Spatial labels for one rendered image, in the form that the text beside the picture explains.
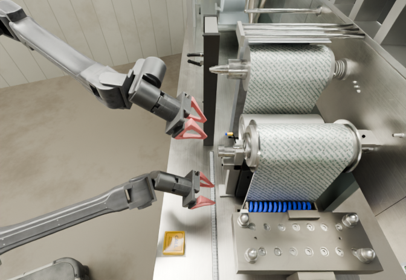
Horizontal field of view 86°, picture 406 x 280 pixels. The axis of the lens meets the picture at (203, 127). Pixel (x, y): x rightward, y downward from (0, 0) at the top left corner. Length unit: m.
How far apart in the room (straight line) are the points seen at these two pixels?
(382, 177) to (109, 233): 1.71
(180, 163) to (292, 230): 0.51
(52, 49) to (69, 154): 1.90
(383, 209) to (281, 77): 0.44
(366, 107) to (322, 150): 0.21
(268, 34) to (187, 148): 0.61
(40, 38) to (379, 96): 0.87
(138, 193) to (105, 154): 1.72
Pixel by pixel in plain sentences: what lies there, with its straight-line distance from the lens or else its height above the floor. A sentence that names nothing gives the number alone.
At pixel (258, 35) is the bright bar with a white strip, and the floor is 1.45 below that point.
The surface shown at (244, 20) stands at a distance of 1.46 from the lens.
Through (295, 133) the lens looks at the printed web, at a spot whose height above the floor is 1.31.
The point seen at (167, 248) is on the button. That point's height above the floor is 0.92.
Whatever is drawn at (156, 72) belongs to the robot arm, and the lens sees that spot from 0.53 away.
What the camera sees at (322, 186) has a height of 1.14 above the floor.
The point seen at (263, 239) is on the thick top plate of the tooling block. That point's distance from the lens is 0.75.
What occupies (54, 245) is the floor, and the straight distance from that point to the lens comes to 2.08.
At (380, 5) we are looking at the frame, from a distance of 0.90.
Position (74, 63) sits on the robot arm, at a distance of 0.60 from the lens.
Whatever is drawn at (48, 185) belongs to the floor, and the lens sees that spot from 2.37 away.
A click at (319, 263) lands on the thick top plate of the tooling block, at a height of 1.03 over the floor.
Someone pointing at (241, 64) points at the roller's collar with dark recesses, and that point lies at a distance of 0.72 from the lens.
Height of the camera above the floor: 1.73
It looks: 48 degrees down
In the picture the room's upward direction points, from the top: straight up
